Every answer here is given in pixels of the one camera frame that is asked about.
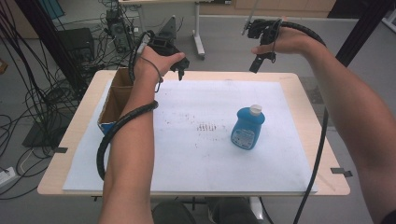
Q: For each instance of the wooden cabinet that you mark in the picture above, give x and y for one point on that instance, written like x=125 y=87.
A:
x=280 y=6

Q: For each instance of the grey floor mat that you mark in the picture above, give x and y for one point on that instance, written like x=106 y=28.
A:
x=313 y=90

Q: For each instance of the black metal frame post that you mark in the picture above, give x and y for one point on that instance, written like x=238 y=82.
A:
x=364 y=28
x=53 y=40

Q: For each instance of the computer tower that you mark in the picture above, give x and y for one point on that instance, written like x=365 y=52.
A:
x=117 y=29

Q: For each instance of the person's left leg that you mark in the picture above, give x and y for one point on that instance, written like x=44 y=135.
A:
x=172 y=214

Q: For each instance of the white table mat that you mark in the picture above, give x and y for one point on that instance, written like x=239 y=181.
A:
x=199 y=161

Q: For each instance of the person's left hand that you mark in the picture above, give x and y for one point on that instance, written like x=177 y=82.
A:
x=151 y=65

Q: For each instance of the person's right leg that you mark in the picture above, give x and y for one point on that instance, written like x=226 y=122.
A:
x=233 y=211

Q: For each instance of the blue cardboard box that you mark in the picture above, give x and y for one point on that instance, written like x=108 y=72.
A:
x=115 y=102

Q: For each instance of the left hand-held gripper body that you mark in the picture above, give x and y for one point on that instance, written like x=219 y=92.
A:
x=163 y=43

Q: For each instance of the person's right hand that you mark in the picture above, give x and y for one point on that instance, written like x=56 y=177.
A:
x=289 y=42

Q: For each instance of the black table clip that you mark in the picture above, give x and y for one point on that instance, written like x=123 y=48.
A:
x=342 y=172
x=60 y=150

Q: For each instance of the white power strip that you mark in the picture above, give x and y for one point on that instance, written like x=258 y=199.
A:
x=6 y=176

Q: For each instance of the white desk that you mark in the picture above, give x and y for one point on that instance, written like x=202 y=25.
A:
x=199 y=34

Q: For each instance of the person's leg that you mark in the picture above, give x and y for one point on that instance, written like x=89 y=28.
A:
x=172 y=214
x=233 y=211

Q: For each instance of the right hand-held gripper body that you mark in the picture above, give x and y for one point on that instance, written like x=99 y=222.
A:
x=264 y=29

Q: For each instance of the blue bottle with white cap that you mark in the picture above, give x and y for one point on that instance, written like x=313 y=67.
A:
x=247 y=130

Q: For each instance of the black equipment case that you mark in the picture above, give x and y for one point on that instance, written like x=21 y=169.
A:
x=77 y=43

